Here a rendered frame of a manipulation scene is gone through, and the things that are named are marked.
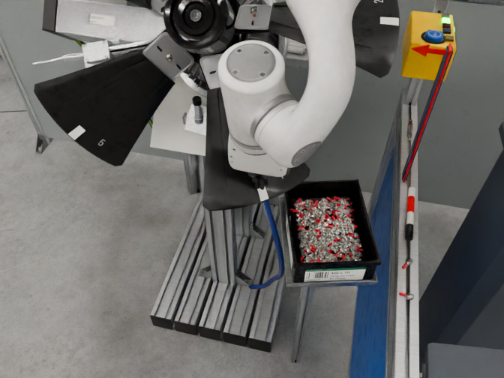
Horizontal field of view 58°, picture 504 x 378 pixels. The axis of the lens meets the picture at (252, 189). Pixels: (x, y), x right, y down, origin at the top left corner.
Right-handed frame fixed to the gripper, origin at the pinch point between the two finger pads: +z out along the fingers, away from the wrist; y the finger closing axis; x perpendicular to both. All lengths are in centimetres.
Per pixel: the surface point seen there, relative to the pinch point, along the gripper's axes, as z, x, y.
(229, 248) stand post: 73, -7, 15
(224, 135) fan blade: -3.8, -5.4, 7.9
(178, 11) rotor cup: -17.0, -21.0, 18.7
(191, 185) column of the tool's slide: 112, -44, 47
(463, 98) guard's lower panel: 63, -75, -56
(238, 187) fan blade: 1.4, 2.2, 3.8
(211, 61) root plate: -9.0, -17.7, 13.0
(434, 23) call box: 8, -51, -31
